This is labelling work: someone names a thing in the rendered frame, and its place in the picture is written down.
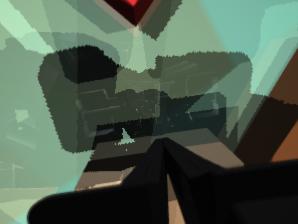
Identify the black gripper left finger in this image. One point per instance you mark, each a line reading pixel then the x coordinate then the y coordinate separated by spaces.
pixel 140 198

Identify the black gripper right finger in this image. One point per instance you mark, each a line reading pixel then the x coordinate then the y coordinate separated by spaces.
pixel 206 191

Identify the red square block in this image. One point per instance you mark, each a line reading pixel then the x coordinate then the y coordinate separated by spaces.
pixel 132 10

